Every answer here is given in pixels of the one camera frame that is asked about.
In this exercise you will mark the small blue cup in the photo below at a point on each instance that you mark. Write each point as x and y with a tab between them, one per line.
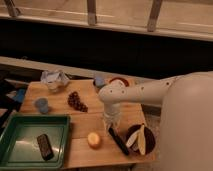
99	82

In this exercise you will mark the green plastic tray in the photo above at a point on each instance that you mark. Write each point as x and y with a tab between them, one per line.
19	149

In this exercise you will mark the brown grape bunch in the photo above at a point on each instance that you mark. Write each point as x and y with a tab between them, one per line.
75	102

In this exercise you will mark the blue object at left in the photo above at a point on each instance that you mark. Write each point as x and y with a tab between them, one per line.
20	94

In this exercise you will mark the red bowl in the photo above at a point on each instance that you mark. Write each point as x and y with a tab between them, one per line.
124	81

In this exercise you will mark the dark brown bowl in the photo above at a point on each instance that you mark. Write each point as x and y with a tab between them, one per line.
149	137

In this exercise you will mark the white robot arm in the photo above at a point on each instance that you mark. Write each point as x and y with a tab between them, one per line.
186	127

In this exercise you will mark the black rectangular block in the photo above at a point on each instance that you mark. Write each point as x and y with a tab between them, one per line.
45	147

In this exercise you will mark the yellow round fruit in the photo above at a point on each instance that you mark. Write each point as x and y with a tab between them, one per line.
93	140

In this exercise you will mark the light blue cup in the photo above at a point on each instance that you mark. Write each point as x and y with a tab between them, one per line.
41	105

